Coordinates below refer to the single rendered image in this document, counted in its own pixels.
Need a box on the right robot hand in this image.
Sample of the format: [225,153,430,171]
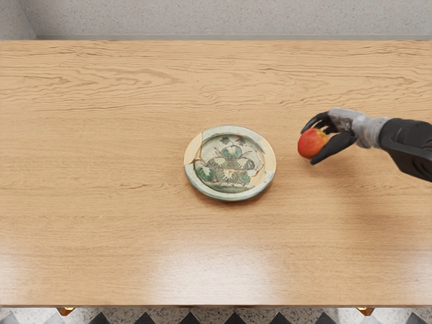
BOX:
[300,107,392,166]

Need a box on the red yellow apple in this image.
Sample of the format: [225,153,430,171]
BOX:
[297,128,330,160]

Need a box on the green patterned ceramic plate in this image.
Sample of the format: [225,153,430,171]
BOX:
[183,125,277,203]

